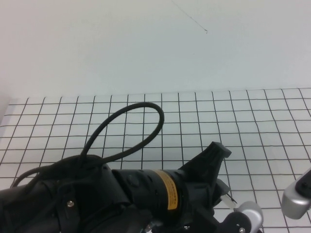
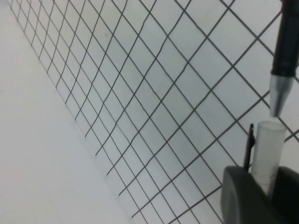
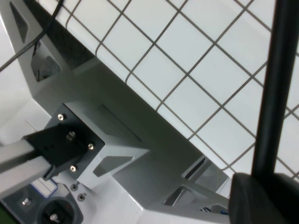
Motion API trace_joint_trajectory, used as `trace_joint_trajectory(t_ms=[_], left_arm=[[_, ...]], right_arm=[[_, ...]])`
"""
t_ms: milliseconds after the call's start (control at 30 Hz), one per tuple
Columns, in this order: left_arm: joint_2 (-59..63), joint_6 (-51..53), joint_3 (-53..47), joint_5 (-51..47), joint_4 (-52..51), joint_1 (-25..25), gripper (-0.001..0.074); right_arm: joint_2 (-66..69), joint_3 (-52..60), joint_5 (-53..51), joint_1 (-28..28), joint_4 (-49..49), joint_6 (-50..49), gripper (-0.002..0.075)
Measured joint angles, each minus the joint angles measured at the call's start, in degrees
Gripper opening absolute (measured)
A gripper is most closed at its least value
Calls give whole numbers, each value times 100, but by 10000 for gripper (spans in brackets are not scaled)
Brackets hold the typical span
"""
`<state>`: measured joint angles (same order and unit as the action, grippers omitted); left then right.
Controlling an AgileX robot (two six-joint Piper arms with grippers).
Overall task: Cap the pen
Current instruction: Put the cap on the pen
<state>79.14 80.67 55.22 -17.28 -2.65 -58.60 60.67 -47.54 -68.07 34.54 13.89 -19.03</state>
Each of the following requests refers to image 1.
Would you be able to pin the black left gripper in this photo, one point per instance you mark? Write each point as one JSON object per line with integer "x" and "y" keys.
{"x": 201, "y": 174}

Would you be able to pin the clear pen cap black clip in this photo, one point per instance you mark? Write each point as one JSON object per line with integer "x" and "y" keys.
{"x": 228, "y": 201}

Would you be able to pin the grey and black left arm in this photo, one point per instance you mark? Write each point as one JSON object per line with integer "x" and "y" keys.
{"x": 97, "y": 199}

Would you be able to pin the white grid-lined table sheet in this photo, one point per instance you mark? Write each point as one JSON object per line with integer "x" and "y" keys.
{"x": 255, "y": 133}

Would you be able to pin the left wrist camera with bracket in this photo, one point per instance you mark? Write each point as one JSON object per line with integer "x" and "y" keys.
{"x": 250, "y": 213}

